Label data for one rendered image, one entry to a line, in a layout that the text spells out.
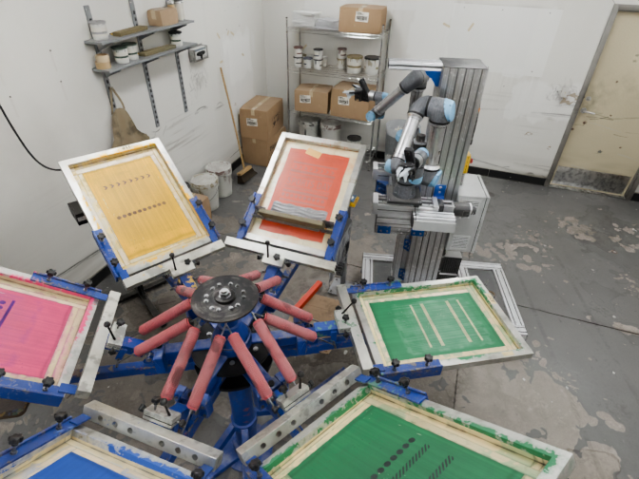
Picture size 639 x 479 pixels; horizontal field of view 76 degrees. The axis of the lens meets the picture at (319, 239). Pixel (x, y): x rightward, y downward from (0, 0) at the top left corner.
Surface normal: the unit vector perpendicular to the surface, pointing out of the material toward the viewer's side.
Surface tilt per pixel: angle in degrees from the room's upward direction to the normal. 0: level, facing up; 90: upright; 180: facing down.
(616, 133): 90
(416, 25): 90
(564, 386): 0
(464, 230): 90
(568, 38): 90
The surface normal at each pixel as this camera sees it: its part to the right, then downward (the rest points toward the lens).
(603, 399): 0.02, -0.81
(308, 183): -0.16, -0.40
